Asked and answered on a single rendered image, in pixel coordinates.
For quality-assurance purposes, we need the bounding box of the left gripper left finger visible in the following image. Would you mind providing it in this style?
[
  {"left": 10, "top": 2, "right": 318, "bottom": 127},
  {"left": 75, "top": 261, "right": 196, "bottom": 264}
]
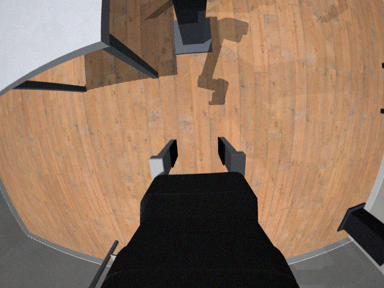
[{"left": 149, "top": 139, "right": 179, "bottom": 178}]

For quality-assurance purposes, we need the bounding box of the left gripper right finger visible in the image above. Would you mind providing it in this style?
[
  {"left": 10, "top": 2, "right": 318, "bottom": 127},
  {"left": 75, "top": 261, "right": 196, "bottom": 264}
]
[{"left": 217, "top": 137, "right": 247, "bottom": 176}]

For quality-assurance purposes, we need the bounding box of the white table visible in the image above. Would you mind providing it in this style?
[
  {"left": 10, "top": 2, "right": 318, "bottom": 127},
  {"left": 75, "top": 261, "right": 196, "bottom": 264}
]
[{"left": 0, "top": 0, "right": 160, "bottom": 97}]

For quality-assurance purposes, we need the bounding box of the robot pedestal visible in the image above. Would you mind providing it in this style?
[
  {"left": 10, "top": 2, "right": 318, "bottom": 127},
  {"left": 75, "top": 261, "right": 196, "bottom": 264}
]
[{"left": 172, "top": 0, "right": 214, "bottom": 56}]

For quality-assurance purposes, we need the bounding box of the black box pedestal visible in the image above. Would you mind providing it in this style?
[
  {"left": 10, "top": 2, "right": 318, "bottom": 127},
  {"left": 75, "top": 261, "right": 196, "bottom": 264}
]
[{"left": 337, "top": 202, "right": 384, "bottom": 269}]

